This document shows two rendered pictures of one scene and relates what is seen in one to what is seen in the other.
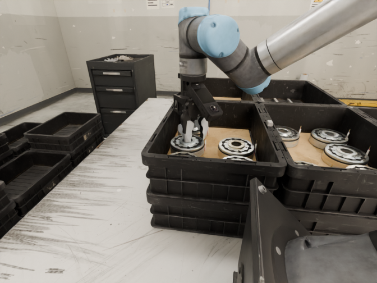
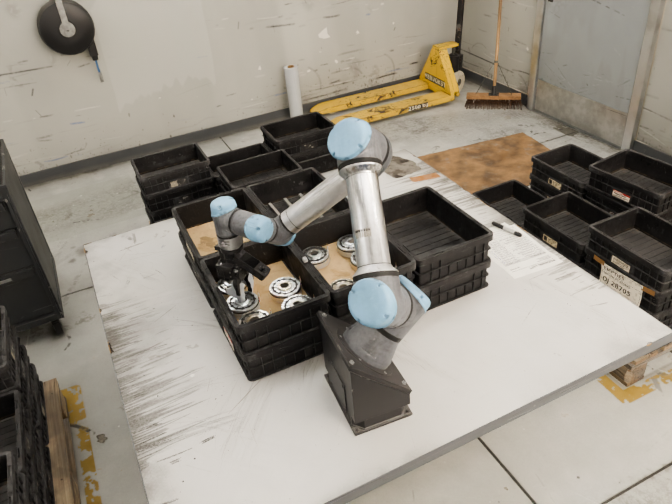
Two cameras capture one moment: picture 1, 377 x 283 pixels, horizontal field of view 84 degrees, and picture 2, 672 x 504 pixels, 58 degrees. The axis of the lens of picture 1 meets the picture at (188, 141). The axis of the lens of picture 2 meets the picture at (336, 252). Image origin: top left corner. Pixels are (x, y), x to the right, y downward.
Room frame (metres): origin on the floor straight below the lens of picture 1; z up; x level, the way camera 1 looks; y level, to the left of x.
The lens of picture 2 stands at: (-0.88, 0.51, 2.05)
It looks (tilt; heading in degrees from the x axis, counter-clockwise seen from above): 35 degrees down; 329
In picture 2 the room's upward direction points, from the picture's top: 6 degrees counter-clockwise
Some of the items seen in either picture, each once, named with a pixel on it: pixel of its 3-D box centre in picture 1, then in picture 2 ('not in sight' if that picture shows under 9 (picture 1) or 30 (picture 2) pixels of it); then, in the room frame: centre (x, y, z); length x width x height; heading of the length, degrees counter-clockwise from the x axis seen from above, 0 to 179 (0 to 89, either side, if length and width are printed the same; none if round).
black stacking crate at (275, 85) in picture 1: (284, 103); (300, 210); (0.90, -0.42, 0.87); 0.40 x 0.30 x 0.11; 172
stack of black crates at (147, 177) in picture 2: not in sight; (178, 194); (2.31, -0.37, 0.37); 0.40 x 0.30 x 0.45; 82
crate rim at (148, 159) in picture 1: (214, 126); (262, 279); (0.55, -0.07, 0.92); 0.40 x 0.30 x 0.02; 172
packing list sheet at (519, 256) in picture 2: not in sight; (512, 248); (0.36, -1.02, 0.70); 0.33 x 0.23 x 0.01; 172
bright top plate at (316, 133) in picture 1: (329, 135); (351, 242); (0.60, -0.45, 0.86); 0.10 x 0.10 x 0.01
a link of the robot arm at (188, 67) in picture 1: (192, 66); (229, 239); (0.59, -0.01, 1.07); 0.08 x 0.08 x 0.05
